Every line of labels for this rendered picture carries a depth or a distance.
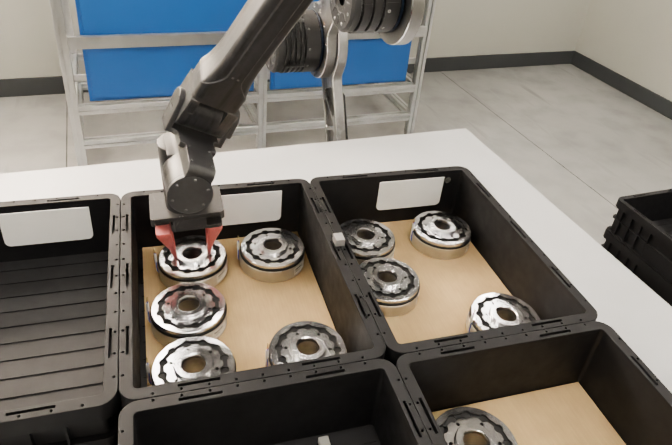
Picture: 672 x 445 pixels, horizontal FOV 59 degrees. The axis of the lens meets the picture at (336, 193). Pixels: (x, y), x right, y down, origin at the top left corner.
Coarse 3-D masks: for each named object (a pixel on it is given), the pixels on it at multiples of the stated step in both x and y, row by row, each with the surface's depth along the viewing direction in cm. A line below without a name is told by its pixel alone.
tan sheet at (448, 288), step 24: (408, 240) 105; (408, 264) 99; (432, 264) 100; (456, 264) 100; (480, 264) 101; (432, 288) 94; (456, 288) 95; (480, 288) 95; (504, 288) 96; (408, 312) 89; (432, 312) 90; (456, 312) 90; (408, 336) 85; (432, 336) 86
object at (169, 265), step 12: (180, 240) 94; (192, 240) 95; (204, 240) 95; (216, 240) 94; (168, 252) 92; (216, 252) 92; (168, 264) 90; (180, 264) 89; (204, 264) 90; (216, 264) 90; (180, 276) 87; (192, 276) 87; (204, 276) 88
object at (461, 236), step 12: (420, 216) 106; (432, 216) 106; (444, 216) 106; (456, 216) 107; (420, 228) 103; (456, 228) 103; (468, 228) 104; (432, 240) 100; (444, 240) 101; (456, 240) 101
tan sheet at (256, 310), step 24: (240, 240) 101; (144, 264) 93; (144, 288) 89; (216, 288) 90; (240, 288) 91; (264, 288) 91; (288, 288) 92; (312, 288) 92; (240, 312) 86; (264, 312) 87; (288, 312) 87; (312, 312) 88; (240, 336) 82; (264, 336) 83; (240, 360) 79; (264, 360) 79
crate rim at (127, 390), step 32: (128, 224) 85; (320, 224) 89; (128, 256) 79; (128, 288) 74; (352, 288) 78; (128, 320) 70; (128, 352) 68; (352, 352) 69; (384, 352) 69; (128, 384) 62; (160, 384) 63; (192, 384) 63; (224, 384) 63
